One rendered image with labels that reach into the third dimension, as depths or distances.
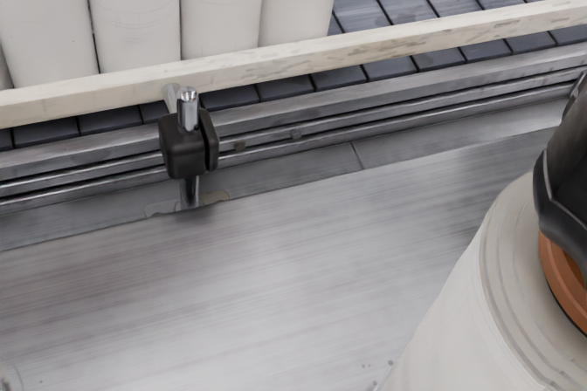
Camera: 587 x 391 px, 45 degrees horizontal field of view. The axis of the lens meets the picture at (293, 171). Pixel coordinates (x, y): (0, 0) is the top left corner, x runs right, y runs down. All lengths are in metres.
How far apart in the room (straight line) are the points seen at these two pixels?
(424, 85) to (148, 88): 0.19
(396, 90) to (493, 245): 0.30
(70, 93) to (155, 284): 0.12
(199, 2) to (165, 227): 0.13
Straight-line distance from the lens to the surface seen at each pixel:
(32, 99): 0.42
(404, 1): 0.56
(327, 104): 0.47
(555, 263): 0.19
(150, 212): 0.47
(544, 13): 0.53
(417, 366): 0.26
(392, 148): 0.52
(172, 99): 0.42
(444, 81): 0.51
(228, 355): 0.37
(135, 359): 0.37
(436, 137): 0.54
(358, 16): 0.53
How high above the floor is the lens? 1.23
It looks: 54 degrees down
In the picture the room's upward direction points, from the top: 11 degrees clockwise
